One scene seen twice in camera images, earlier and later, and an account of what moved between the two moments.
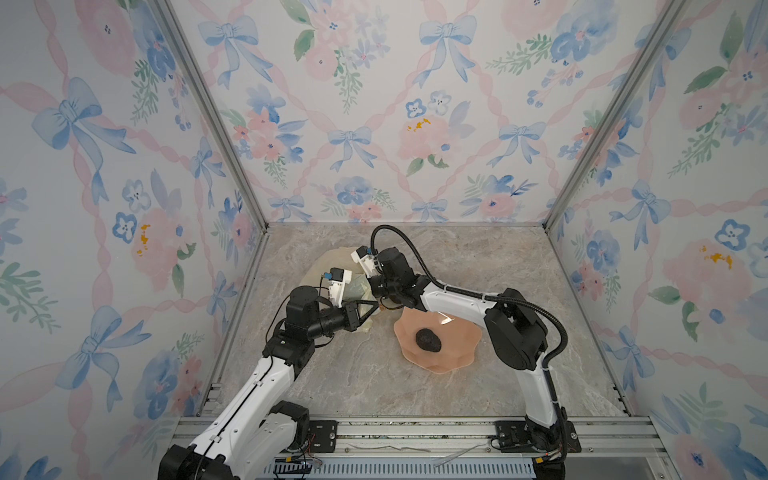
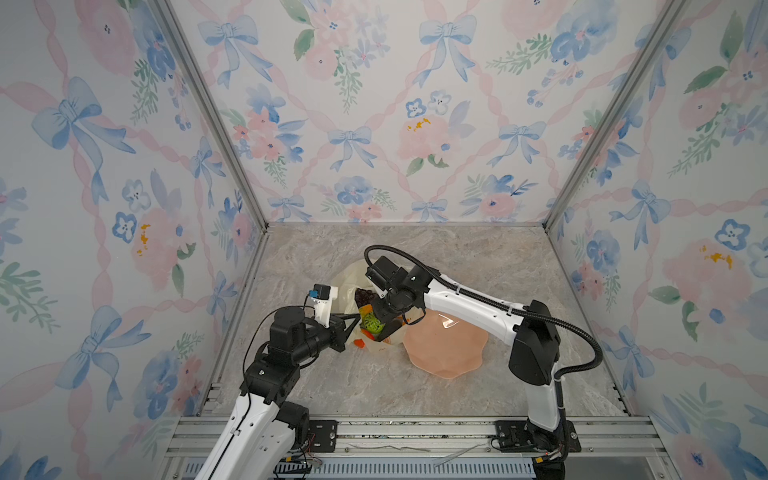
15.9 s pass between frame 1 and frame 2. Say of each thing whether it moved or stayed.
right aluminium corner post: stayed
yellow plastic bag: moved
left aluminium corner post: stayed
